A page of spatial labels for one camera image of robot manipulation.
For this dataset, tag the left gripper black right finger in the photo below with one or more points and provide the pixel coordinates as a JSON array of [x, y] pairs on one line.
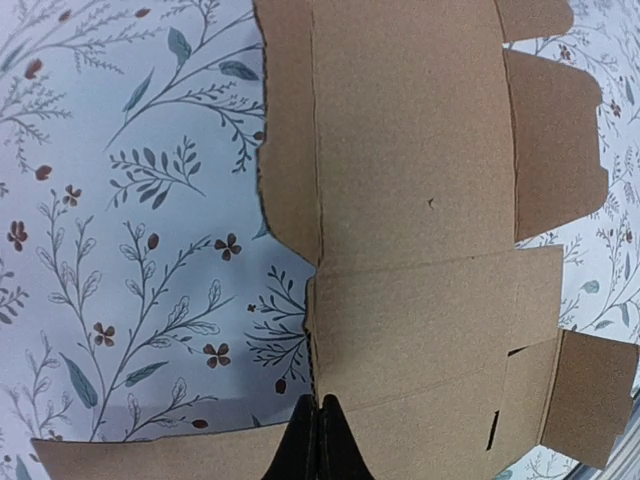
[[339, 457]]

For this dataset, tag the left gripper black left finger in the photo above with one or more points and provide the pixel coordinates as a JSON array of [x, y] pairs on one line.
[[295, 457]]

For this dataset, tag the brown cardboard box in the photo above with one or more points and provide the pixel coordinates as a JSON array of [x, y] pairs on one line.
[[407, 151]]

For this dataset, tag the floral patterned table cloth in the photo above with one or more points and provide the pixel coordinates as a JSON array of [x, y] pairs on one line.
[[143, 293]]

